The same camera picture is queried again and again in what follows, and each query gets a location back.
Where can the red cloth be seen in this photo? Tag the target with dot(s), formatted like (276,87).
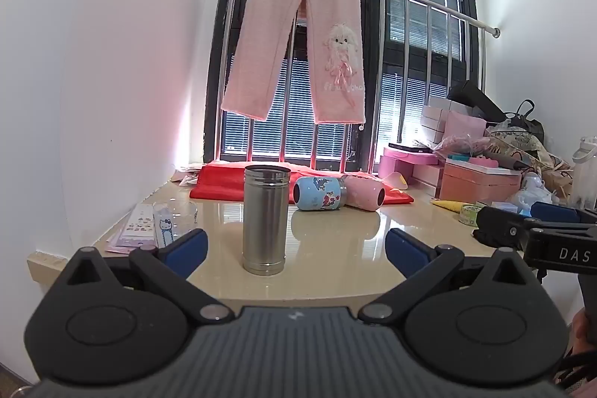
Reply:
(219,181)

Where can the pink paper bag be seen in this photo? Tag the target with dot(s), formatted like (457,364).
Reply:
(464,125)

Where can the floral patterned bag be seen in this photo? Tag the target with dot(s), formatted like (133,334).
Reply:
(536,151)

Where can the clear plastic sticker pack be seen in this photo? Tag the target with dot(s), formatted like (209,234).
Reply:
(175,218)

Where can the large pink gift box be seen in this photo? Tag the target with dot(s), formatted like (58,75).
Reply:
(475,186)

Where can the cartoon sticker sheet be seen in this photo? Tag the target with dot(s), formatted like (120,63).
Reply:
(137,228)

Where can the blue cartoon cup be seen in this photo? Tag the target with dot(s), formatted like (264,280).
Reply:
(322,193)

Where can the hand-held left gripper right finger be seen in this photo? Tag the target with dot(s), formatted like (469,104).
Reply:
(406,252)

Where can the black folded object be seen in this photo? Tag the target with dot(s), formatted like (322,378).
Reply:
(475,97)

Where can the person's right hand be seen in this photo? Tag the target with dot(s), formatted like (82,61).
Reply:
(585,332)

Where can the pink pants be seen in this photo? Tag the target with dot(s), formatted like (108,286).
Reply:
(336,53)

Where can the loose papers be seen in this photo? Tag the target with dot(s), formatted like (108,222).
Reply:
(186,174)

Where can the pink cup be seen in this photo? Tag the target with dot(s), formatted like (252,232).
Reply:
(364,192)

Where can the yellow pouch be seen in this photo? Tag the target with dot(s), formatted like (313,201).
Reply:
(450,204)

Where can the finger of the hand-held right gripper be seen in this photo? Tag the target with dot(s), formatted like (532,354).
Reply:
(557,211)
(499,228)

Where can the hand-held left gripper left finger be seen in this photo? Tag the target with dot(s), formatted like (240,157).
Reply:
(185,249)

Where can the black flat case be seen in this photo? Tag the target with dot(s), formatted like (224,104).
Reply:
(410,147)

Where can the green tape roll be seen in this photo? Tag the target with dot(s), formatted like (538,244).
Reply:
(471,215)

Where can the stainless steel cup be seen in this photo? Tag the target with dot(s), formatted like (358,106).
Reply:
(266,221)

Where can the stack of white boxes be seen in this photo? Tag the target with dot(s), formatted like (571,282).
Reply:
(433,120)

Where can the black handbag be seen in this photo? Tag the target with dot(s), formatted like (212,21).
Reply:
(527,123)

